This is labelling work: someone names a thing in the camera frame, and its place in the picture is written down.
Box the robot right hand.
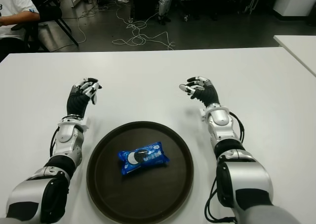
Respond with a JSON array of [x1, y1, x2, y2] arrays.
[[179, 76, 220, 109]]

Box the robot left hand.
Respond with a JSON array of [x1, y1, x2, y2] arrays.
[[66, 77, 103, 120]]

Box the blue Oreo cookie pack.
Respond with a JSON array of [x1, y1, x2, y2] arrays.
[[117, 141, 170, 177]]

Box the round dark brown tray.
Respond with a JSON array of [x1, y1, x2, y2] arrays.
[[86, 121, 195, 224]]

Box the black chair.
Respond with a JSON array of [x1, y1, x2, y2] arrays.
[[23, 0, 79, 52]]

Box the white humanoid robot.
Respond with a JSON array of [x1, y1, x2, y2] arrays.
[[157, 0, 177, 26]]

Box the white side table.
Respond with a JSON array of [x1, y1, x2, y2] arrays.
[[273, 35, 316, 78]]

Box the black pillar cabinet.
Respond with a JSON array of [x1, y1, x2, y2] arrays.
[[132, 0, 159, 22]]

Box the seated person white t-shirt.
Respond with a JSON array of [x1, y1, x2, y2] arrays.
[[0, 0, 41, 61]]

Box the white cabinet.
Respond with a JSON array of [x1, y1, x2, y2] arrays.
[[273, 0, 316, 21]]

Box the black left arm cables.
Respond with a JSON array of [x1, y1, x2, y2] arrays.
[[49, 126, 61, 158]]

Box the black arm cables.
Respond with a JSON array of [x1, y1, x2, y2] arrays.
[[204, 111, 245, 222], [49, 126, 61, 158]]

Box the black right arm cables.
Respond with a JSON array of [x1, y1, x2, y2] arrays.
[[204, 111, 245, 222]]

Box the thin white floor cable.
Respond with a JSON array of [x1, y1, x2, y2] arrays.
[[63, 3, 98, 44]]

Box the tangled white floor cable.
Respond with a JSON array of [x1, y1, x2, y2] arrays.
[[112, 6, 175, 50]]

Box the folded metal frame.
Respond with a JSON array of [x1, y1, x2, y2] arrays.
[[243, 0, 260, 14]]

